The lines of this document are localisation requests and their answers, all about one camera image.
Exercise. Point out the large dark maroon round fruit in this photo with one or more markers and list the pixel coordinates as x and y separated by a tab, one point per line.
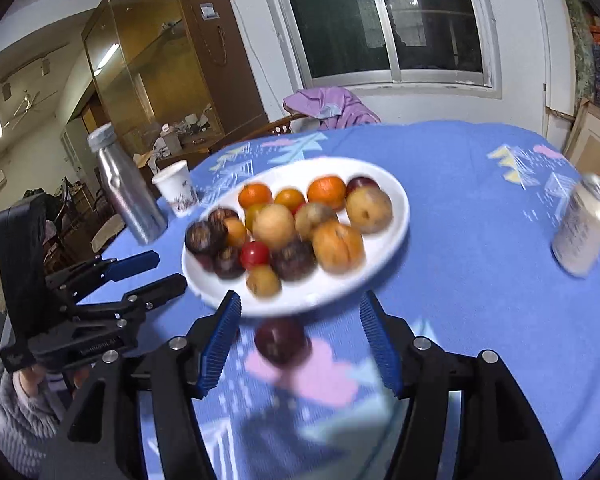
294	259

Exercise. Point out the wooden glass-door cabinet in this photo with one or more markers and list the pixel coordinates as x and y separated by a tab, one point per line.
145	60

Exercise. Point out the dark red plum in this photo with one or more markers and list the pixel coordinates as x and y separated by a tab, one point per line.
280	340

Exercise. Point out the person's left hand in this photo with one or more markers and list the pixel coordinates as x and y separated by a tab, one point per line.
30	381

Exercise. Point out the white beverage can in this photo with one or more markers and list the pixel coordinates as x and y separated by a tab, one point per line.
580	230

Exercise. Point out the person's left forearm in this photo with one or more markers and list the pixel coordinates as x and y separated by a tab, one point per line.
10	425

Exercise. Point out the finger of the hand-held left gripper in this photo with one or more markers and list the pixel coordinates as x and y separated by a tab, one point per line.
165	285
132	262

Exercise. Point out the orange striped round fruit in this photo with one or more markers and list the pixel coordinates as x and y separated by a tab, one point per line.
338	247

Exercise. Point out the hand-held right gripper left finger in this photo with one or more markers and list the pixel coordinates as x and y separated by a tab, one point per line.
222	345

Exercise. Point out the purple garment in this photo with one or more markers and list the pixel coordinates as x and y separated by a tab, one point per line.
340	107

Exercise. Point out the white floral paper cup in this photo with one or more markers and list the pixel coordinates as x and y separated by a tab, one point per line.
177	185

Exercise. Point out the mandarin orange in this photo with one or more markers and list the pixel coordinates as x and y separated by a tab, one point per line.
289	199
255	195
327	191

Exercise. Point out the dark purple plum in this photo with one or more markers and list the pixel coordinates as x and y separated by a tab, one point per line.
361	183

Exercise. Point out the small yellow fruit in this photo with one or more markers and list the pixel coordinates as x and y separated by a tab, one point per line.
252	216
263	281

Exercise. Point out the dark purple round fruit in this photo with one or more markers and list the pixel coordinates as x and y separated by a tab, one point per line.
200	237
223	217

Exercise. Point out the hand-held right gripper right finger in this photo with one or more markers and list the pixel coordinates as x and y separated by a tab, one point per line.
380	345

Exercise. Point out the red cherry tomato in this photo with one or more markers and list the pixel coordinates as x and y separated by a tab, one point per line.
254	255
298	208

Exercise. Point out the silver metal bottle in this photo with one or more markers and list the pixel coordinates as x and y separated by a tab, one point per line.
130	195

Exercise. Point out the wooden chair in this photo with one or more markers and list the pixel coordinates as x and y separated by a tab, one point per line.
275	125

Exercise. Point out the white plate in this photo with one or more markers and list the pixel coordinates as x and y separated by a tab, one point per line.
330	291

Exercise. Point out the white-framed window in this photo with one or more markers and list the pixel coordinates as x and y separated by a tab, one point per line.
340	15

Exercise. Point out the blue printed tablecloth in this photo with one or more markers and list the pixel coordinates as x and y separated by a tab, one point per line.
480	285

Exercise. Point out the yellow-brown fruit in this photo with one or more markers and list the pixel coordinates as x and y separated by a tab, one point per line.
316	217

